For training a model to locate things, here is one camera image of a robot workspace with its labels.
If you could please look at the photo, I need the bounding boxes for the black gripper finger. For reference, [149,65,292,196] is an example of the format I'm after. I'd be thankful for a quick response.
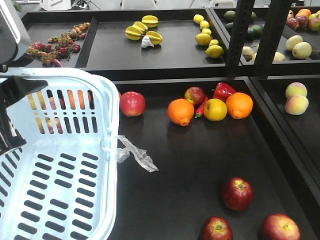
[0,109,27,155]

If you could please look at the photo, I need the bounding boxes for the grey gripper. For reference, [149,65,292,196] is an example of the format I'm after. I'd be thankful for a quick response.
[0,2,48,110]

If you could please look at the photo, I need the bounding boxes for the light blue plastic basket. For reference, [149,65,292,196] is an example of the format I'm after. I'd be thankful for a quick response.
[0,67,119,240]

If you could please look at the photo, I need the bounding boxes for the clear plastic strip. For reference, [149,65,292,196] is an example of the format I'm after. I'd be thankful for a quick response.
[100,135,159,173]

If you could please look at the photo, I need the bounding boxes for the red apple far left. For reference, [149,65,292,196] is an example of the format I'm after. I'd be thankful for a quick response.
[119,91,146,117]

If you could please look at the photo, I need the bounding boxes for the white garlic bulb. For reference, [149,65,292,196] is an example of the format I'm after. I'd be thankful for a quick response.
[140,36,155,49]

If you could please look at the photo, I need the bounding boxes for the large orange left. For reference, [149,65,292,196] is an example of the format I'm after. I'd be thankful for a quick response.
[167,98,195,126]

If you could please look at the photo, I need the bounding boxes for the large orange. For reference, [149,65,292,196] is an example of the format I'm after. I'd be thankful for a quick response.
[225,92,254,120]
[167,98,195,126]

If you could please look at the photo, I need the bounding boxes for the dark red mango apple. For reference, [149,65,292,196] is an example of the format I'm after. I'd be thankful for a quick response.
[184,86,206,106]

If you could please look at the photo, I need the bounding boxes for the red chili pepper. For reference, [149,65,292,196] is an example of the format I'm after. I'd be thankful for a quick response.
[194,96,209,119]

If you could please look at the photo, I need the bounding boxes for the upper black fruit tray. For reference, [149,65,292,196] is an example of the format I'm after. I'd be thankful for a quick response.
[14,6,320,76]

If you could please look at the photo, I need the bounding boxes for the yellow apple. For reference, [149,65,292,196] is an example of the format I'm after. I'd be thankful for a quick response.
[203,98,228,122]

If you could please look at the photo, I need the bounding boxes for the red bell pepper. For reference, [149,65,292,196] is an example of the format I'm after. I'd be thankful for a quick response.
[212,82,237,102]

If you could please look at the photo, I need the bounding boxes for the dark red apple lower left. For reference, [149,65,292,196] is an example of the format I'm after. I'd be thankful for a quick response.
[200,216,234,240]

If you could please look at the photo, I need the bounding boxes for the large orange right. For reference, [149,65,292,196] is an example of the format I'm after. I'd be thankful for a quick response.
[225,92,254,120]

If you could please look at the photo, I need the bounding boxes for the black wooden fruit display stand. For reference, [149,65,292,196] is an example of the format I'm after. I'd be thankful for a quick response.
[110,77,320,240]

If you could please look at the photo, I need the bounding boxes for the pink red apple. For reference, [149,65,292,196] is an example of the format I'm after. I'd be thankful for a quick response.
[261,213,301,240]

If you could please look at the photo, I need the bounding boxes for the pale peach back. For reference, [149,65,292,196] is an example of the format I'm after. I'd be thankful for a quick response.
[285,82,308,99]

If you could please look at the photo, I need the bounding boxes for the pale peach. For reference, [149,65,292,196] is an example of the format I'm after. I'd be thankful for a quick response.
[284,94,309,116]
[285,82,308,99]

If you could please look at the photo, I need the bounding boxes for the pale peach front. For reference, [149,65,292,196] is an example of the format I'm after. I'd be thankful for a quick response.
[284,94,309,116]

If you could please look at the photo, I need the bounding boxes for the pale yellow pear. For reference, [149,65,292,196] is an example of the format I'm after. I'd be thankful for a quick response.
[292,41,312,60]

